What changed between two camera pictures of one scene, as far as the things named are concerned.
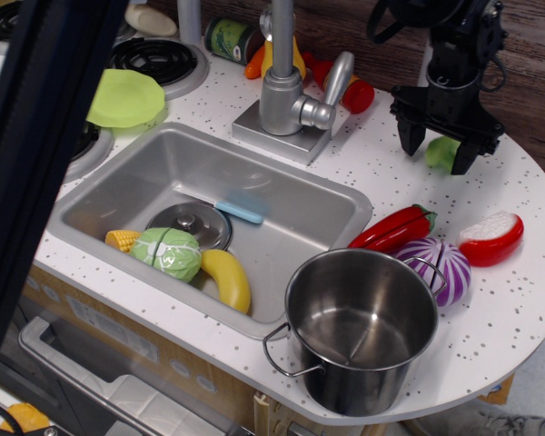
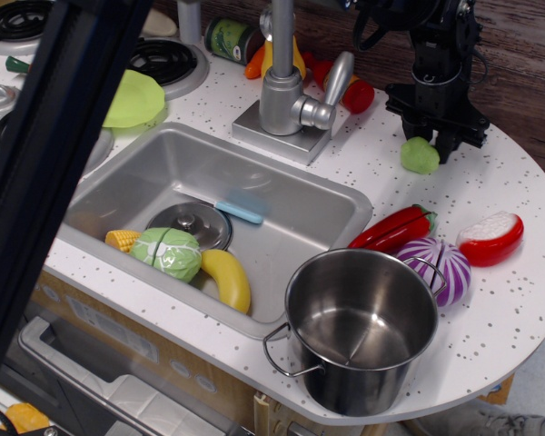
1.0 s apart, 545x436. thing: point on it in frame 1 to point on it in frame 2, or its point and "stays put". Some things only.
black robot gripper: [465, 36] to [444, 35]
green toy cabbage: [173, 253] stays put
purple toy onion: [444, 265] stays put
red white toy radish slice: [491, 239] stays put
